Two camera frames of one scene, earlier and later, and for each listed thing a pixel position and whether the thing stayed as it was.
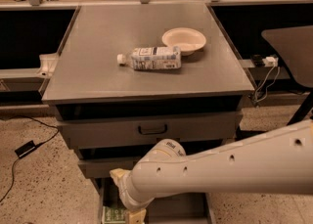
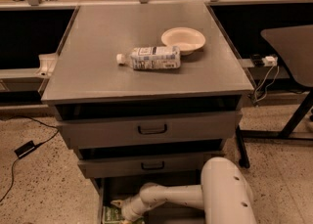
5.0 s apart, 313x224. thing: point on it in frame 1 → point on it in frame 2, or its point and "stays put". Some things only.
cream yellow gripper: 124,191 → 130,205
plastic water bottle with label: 152,58 stays put
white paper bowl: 189,40 stays put
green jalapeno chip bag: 114,215 stays put
